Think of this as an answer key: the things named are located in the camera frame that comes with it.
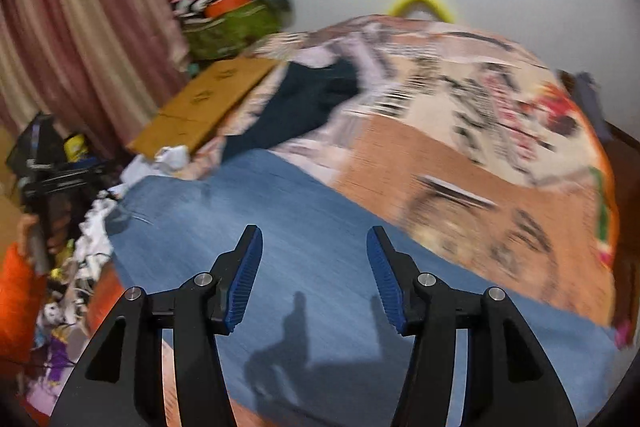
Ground green printed bag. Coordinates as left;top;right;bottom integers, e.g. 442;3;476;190
182;2;286;60

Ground printed blanket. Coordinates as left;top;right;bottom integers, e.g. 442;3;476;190
87;14;621;427

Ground dark blue cloth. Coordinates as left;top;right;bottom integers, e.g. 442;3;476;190
559;71;612;142

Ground yellow plastic hoop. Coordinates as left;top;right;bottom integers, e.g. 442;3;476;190
387;0;457;24

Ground brown cardboard box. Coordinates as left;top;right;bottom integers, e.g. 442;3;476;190
126;57;281;158

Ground pink striped curtain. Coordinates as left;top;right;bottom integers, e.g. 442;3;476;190
0;0;193;142

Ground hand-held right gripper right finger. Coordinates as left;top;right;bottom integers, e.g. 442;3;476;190
366;226;579;427

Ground orange cloth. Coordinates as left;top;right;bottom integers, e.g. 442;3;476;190
0;243;48;364

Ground dark teal garment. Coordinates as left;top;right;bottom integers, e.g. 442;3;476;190
221;57;362;165

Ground blue denim pants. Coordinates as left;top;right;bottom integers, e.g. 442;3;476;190
105;149;622;427

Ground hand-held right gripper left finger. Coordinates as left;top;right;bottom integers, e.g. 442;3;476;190
50;224;264;427

